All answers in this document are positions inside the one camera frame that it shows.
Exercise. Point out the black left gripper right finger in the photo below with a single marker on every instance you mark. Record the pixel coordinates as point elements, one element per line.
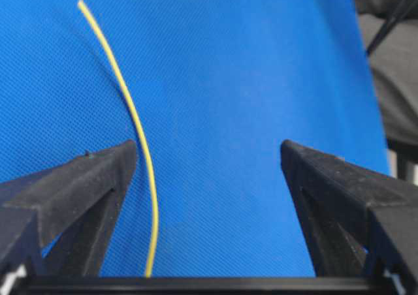
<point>355,221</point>

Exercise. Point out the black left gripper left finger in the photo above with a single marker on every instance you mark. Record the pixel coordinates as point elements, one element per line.
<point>60,221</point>

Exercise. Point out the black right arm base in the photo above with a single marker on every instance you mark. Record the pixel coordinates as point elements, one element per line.
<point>389,32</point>

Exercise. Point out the blue table cloth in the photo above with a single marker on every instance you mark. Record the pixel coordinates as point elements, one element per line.
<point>218,86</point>

